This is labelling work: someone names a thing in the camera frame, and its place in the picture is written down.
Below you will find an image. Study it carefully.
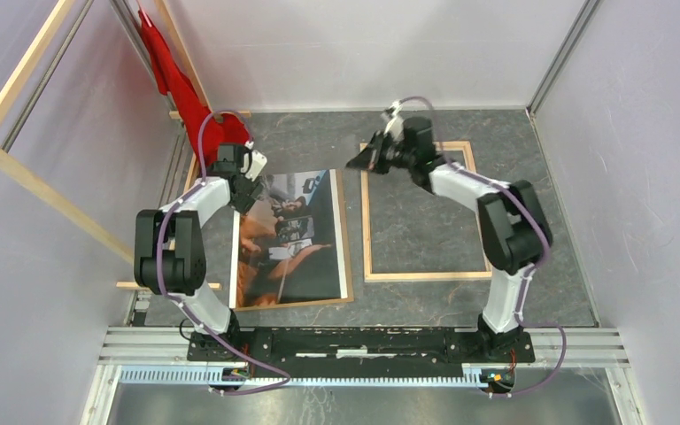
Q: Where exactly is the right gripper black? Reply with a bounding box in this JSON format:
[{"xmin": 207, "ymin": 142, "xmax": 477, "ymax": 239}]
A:
[{"xmin": 347, "ymin": 130, "xmax": 415, "ymax": 175}]

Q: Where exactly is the wooden picture frame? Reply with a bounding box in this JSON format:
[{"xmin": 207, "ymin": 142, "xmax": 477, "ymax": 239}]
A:
[{"xmin": 360, "ymin": 172, "xmax": 492, "ymax": 282}]

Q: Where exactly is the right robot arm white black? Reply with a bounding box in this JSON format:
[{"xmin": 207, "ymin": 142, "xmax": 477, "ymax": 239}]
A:
[{"xmin": 345, "ymin": 116, "xmax": 553, "ymax": 361}]

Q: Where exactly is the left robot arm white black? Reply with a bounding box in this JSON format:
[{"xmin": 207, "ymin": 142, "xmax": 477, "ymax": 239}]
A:
[{"xmin": 134, "ymin": 142, "xmax": 267, "ymax": 361}]

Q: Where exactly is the printed photo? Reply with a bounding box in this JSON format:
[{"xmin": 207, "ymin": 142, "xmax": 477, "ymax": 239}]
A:
[{"xmin": 229, "ymin": 169, "xmax": 350, "ymax": 310}]

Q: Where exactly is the red cloth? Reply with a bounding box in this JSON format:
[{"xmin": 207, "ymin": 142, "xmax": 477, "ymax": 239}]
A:
[{"xmin": 138, "ymin": 9, "xmax": 251, "ymax": 175}]

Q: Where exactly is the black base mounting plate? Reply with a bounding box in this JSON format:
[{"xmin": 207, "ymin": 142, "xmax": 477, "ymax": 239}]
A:
[{"xmin": 187, "ymin": 327, "xmax": 536, "ymax": 381}]

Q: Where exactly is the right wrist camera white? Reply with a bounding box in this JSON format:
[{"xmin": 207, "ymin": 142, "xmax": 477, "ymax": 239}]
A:
[{"xmin": 382, "ymin": 100, "xmax": 405, "ymax": 143}]

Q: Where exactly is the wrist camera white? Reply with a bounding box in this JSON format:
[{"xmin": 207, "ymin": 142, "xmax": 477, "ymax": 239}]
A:
[
  {"xmin": 242, "ymin": 149, "xmax": 267, "ymax": 181},
  {"xmin": 382, "ymin": 100, "xmax": 405, "ymax": 143}
]

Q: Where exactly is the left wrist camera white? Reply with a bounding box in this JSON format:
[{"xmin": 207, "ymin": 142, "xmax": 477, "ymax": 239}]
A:
[{"xmin": 242, "ymin": 149, "xmax": 267, "ymax": 181}]

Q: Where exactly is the brown frame backing board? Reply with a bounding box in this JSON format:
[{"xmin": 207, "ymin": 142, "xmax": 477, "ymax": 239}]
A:
[{"xmin": 233, "ymin": 168, "xmax": 355, "ymax": 312}]

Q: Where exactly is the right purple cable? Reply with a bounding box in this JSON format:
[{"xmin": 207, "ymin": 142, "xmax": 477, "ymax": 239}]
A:
[{"xmin": 395, "ymin": 95, "xmax": 568, "ymax": 398}]

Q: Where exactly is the grey slotted cable duct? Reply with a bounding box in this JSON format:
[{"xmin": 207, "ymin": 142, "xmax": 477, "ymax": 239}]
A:
[{"xmin": 120, "ymin": 366, "xmax": 487, "ymax": 389}]

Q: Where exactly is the wooden rack frame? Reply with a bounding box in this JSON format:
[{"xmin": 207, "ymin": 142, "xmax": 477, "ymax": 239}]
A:
[{"xmin": 0, "ymin": 0, "xmax": 252, "ymax": 292}]

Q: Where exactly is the aluminium rail base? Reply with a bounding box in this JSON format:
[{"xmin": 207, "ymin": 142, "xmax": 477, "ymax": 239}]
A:
[{"xmin": 99, "ymin": 327, "xmax": 630, "ymax": 368}]

